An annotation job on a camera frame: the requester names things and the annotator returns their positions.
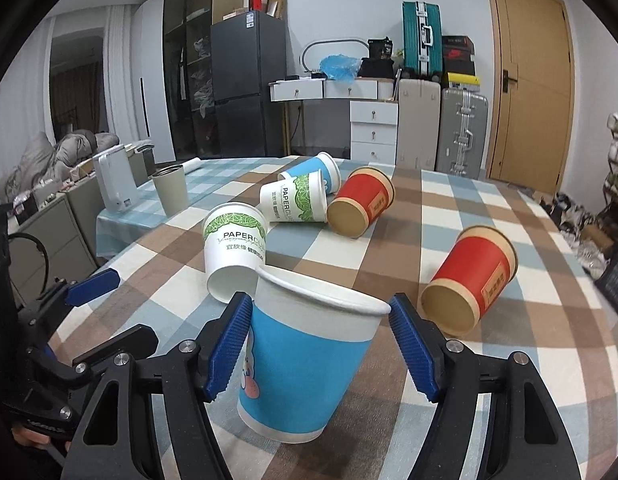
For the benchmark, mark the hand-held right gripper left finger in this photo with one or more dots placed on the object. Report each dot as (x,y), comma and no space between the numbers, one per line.
(228,347)

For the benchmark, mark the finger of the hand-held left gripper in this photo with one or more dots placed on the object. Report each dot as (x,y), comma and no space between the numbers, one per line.
(91,286)
(134,341)

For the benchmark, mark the silver suitcase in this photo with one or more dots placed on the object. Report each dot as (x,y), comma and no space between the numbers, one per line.
(461,132)

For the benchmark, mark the grey jacket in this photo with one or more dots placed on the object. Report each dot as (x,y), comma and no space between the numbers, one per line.
(54,155)

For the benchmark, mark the yellow box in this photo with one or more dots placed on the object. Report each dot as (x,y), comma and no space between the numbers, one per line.
(464,80)

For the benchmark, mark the black shoe box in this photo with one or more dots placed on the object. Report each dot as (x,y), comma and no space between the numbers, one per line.
(458,55)

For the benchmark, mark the dark grey refrigerator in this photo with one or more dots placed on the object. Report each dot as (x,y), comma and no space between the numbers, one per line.
(244,85)

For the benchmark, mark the white paper roll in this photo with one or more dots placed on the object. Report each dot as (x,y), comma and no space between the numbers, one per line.
(193,165)

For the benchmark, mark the dark glass cabinet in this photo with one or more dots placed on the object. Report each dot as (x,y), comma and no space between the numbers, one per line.
(189,60)

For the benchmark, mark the oval mirror frame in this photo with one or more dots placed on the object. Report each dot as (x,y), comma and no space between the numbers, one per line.
(309,50)

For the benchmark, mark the person's left hand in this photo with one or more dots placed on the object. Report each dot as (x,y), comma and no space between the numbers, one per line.
(31,436)

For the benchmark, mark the blue plastic bag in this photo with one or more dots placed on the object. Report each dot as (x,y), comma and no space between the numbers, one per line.
(340,67)

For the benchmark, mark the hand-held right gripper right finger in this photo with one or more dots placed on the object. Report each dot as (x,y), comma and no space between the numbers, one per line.
(414,350)

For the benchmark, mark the wooden door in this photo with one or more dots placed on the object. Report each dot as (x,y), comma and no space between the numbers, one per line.
(534,85)

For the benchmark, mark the white drawer desk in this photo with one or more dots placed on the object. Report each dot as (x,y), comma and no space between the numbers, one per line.
(374,120)

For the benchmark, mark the grey storage cabinet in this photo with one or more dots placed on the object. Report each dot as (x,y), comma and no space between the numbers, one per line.
(54,230)

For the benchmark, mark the black bag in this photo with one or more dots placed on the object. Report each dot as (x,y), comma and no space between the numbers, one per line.
(378,60)

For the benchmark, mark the white electric kettle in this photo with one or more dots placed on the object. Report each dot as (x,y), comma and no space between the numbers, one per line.
(116,180)

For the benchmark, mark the white green paper cup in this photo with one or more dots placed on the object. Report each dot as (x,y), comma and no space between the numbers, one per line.
(294,202)
(234,245)

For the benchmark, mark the white tower air conditioner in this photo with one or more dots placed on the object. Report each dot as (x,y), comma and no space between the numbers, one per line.
(151,70)

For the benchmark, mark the red paper cup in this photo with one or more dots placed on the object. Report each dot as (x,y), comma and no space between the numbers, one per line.
(361,200)
(469,280)

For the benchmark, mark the grey metal tumbler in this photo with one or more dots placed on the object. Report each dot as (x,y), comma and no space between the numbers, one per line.
(171,190)

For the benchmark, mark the teal suitcase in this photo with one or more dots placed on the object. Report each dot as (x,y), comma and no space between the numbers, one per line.
(421,35)

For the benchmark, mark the brown cardboard box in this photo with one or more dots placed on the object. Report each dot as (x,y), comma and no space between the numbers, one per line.
(278,1)

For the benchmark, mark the blue paper cup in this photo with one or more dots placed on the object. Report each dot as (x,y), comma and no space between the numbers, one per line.
(311,167)
(299,360)

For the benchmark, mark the beige suitcase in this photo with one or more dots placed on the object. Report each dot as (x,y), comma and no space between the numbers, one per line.
(418,125)

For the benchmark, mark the pile of shoes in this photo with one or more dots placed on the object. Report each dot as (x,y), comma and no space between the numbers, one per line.
(584,240)

